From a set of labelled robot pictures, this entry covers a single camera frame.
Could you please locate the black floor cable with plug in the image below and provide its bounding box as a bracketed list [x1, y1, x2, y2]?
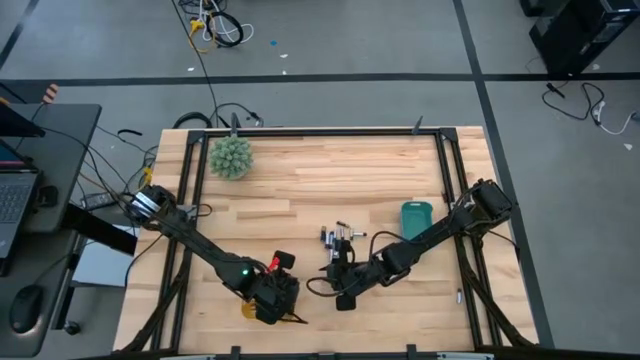
[541, 81, 607, 122]

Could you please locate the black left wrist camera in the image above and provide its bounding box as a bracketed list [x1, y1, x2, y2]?
[274, 249, 297, 271]

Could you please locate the long black floor cable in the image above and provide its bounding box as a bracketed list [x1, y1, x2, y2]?
[171, 0, 221, 127]

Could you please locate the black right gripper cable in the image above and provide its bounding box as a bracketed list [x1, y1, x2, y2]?
[305, 229, 422, 300]

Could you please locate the black coiled floor cable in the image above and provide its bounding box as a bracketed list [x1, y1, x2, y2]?
[209, 9, 246, 50]

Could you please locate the black power brick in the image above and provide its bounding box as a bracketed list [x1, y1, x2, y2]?
[81, 192, 119, 211]

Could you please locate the small black desk device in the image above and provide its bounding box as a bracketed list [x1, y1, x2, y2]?
[37, 184, 60, 209]

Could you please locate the thin black cable loop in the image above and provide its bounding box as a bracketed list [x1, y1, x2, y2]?
[208, 101, 265, 129]

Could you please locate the black desk foot bar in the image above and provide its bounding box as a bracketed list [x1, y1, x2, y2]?
[62, 202, 139, 257]

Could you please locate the thick black cable loop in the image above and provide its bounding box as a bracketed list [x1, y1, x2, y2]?
[172, 111, 215, 131]

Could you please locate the black desk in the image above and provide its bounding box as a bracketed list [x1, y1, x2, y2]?
[0, 102, 104, 359]

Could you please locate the white coiled floor cable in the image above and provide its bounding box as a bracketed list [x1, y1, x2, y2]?
[197, 0, 256, 45]

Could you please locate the white floor box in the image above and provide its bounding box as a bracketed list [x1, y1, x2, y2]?
[71, 223, 140, 290]

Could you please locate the black computer mouse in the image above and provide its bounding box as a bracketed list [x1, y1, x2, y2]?
[8, 283, 45, 335]

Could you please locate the dark laptop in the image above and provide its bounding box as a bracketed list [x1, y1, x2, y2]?
[0, 139, 42, 262]

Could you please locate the yellow floor cable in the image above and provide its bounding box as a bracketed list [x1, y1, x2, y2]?
[187, 17, 219, 55]

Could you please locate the black equipment case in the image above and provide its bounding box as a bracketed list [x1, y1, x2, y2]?
[519, 0, 640, 77]

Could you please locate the teal plastic bin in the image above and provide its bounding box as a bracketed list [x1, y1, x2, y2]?
[400, 200, 435, 243]

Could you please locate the green potted plant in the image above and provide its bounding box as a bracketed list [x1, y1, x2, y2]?
[208, 133, 255, 181]

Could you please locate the black aluminium table frame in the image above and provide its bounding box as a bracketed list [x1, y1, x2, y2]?
[115, 115, 537, 360]

